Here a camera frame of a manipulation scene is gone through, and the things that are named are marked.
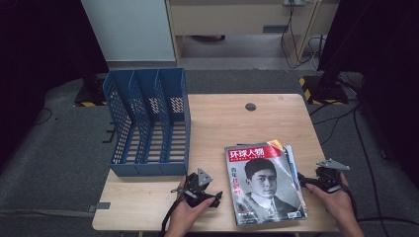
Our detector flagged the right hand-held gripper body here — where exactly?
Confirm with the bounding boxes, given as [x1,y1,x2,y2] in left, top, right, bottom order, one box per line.
[314,158,351,195]

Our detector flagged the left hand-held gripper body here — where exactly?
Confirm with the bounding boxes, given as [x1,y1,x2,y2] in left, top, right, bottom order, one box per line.
[170,167,213,208]

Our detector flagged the dark cover science fiction magazine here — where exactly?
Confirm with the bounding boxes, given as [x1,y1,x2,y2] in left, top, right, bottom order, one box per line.
[282,143,309,211]

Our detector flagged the portrait cover magazine red header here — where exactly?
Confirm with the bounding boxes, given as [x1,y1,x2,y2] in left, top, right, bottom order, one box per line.
[224,138,309,227]

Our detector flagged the blue plastic file rack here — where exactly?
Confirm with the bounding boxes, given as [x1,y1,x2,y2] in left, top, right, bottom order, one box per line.
[102,67,192,178]

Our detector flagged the person's right hand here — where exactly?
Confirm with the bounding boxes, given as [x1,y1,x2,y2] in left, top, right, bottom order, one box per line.
[305,173,356,228]

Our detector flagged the person's left hand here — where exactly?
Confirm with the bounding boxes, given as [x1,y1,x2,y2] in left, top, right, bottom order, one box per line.
[167,177,215,233]

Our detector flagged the grey tape strip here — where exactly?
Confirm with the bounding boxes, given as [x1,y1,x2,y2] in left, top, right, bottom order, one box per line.
[88,201,112,213]

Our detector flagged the black floor tape marks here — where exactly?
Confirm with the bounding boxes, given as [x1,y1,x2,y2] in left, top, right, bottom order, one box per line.
[102,121,117,144]

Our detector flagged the white cabinet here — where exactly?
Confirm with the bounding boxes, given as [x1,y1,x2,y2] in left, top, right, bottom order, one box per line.
[80,0,177,63]

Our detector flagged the beige wooden desk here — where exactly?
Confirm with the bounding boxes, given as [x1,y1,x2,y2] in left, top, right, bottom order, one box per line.
[165,0,340,67]

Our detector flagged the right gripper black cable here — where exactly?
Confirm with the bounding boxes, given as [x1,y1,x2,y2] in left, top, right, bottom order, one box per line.
[339,182,419,228]

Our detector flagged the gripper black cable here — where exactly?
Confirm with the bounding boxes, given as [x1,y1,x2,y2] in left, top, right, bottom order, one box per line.
[160,188,186,237]
[339,182,419,228]

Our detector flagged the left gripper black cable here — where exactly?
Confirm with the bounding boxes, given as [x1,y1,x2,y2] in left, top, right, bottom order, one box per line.
[160,188,186,237]

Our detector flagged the black floor cables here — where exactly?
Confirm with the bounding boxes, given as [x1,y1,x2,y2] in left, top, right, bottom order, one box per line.
[309,102,391,237]

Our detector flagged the thin black floor cable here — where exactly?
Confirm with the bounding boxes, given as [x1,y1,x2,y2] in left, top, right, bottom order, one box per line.
[33,108,53,126]

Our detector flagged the black cables under desk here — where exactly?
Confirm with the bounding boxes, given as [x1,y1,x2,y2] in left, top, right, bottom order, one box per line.
[280,1,327,72]

